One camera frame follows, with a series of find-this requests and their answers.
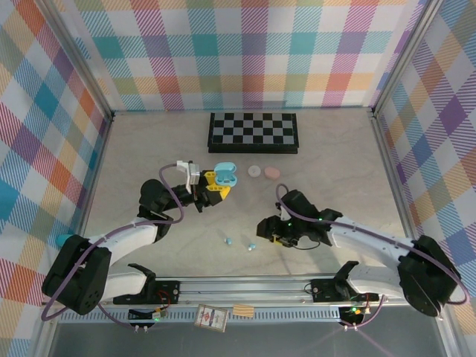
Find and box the blue earbud charging case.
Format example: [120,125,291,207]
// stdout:
[213,162,239,189]

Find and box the black folding chessboard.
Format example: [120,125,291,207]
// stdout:
[207,112,300,155]

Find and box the striped wooden block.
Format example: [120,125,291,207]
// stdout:
[232,303,255,318]

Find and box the playing card box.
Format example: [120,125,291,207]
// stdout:
[193,303,228,332]

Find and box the small electronics board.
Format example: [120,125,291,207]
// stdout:
[338,303,370,327]
[128,306,167,323]

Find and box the perforated metal strip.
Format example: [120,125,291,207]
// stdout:
[55,309,344,325]

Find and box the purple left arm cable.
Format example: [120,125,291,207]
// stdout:
[40,162,187,330]

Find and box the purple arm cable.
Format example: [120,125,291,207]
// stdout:
[275,182,469,330]
[40,162,187,330]

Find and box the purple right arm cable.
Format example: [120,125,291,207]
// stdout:
[275,182,469,330]

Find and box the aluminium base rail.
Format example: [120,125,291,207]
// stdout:
[40,277,451,308]

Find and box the aluminium side rail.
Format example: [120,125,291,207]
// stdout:
[370,111,453,298]
[55,114,115,261]

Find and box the aluminium frame post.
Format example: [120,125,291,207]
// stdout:
[370,0,449,120]
[33,0,115,123]

